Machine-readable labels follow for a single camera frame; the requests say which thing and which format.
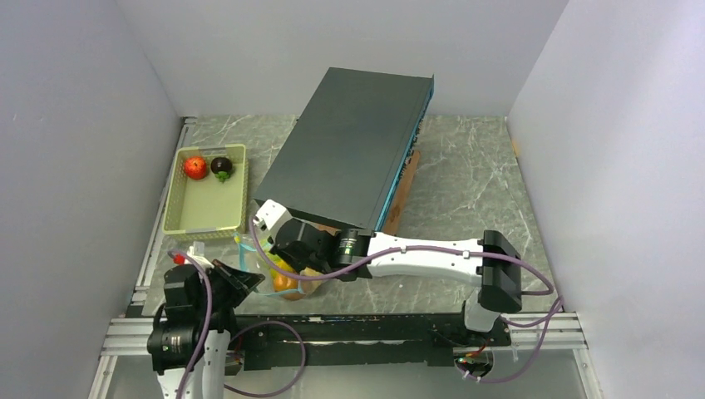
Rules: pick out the orange peach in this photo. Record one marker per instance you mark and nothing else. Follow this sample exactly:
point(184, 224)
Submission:
point(287, 288)

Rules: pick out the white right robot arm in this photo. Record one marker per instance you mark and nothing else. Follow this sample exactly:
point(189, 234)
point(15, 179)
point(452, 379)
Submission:
point(490, 264)

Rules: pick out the wooden board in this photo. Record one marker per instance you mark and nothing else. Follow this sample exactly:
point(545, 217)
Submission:
point(401, 195)

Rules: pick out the yellow lemon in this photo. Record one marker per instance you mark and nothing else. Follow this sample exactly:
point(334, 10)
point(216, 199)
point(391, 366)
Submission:
point(280, 264)

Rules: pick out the pale green plastic basket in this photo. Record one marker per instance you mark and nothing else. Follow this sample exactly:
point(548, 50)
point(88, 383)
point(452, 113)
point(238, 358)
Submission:
point(207, 209)

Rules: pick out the clear zip bag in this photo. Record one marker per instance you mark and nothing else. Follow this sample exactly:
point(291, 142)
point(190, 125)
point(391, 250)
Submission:
point(251, 261)

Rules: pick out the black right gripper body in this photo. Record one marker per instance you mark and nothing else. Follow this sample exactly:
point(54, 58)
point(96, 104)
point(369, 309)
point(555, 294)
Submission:
point(297, 264)

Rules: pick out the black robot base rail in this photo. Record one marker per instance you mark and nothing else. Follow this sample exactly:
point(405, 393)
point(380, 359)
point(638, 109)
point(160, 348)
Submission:
point(359, 339)

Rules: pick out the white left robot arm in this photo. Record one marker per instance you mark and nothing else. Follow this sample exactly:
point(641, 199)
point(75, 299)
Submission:
point(191, 331)

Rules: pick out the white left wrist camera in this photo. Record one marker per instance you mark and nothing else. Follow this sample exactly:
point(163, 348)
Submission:
point(195, 252)

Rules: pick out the red apple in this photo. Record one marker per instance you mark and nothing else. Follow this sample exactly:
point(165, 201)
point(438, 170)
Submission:
point(195, 167)

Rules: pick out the dark purple mangosteen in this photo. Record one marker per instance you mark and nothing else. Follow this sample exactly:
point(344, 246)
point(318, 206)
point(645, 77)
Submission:
point(222, 168)

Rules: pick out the grey network switch box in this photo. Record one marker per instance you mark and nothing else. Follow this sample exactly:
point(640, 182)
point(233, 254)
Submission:
point(350, 111)

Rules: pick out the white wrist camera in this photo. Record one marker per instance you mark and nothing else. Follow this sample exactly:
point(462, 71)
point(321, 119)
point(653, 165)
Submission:
point(195, 252)
point(269, 219)

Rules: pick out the brown kiwi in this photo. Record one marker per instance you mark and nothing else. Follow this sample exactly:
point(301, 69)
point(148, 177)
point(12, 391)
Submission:
point(311, 278)

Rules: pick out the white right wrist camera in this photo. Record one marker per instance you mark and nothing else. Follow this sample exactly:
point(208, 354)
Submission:
point(269, 219)

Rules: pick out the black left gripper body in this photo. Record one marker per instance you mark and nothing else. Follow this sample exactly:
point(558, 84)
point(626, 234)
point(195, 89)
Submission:
point(220, 293)

